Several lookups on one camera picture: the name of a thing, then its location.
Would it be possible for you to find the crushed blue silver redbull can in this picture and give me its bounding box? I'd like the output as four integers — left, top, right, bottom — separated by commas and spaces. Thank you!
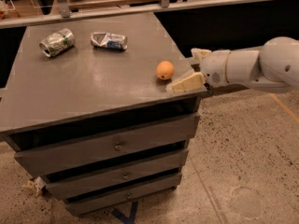
91, 32, 128, 50

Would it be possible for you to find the middle grey drawer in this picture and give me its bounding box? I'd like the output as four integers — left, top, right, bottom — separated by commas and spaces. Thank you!
46, 148, 188, 200

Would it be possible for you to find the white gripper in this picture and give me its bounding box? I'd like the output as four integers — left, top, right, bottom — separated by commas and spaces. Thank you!
166, 48, 231, 93

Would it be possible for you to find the metal railing frame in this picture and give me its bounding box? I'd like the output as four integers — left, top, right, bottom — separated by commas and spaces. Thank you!
0, 0, 272, 29

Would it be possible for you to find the orange fruit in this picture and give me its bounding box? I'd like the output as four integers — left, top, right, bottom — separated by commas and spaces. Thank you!
156, 61, 175, 80

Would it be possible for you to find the crumpled paper scrap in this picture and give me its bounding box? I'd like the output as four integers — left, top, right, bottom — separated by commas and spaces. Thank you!
22, 176, 46, 197

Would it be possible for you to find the top grey drawer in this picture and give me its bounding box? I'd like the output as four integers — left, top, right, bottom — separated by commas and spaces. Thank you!
15, 113, 199, 176

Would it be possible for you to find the bottom grey drawer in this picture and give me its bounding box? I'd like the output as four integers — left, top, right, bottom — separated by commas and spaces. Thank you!
65, 172, 182, 216

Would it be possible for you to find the crushed green silver can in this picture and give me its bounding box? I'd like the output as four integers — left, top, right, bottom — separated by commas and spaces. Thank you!
39, 28, 76, 58

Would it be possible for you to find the grey drawer cabinet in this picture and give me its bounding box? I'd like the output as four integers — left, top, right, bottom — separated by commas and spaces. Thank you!
0, 13, 200, 204

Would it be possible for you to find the grey drawer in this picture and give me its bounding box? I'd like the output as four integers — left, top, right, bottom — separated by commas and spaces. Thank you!
15, 113, 199, 176
46, 148, 188, 200
65, 172, 182, 216

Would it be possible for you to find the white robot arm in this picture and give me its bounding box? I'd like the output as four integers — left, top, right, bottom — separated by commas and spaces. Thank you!
166, 36, 299, 94

